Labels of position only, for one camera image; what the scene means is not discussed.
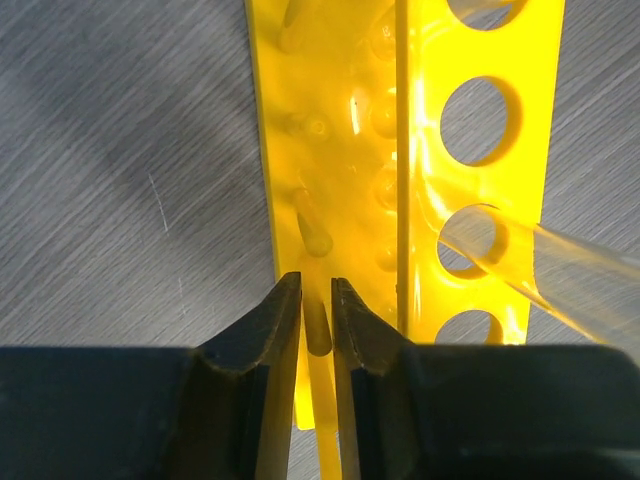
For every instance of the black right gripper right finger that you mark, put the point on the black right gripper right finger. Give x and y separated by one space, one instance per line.
410 411

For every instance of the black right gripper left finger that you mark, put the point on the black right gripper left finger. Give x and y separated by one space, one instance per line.
220 410

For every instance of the clear glass test tube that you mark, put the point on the clear glass test tube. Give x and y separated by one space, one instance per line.
592 289

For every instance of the yellow test tube rack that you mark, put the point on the yellow test tube rack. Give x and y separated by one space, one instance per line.
378 121

